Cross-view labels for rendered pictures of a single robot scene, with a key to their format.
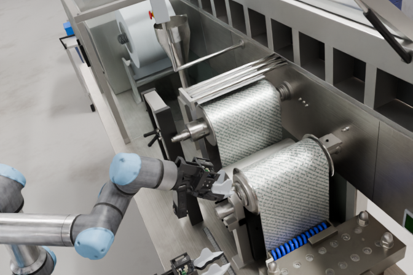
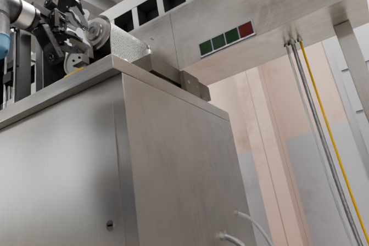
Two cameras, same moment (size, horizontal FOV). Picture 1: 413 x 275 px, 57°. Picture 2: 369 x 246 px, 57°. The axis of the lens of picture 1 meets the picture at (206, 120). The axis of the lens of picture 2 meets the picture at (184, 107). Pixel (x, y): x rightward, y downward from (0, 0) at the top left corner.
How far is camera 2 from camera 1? 1.68 m
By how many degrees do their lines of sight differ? 70
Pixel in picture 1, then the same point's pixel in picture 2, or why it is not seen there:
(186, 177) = not seen: outside the picture
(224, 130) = not seen: hidden behind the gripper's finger
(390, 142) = (177, 17)
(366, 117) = (162, 19)
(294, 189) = (129, 41)
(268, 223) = (115, 50)
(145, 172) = not seen: outside the picture
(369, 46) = not seen: outside the picture
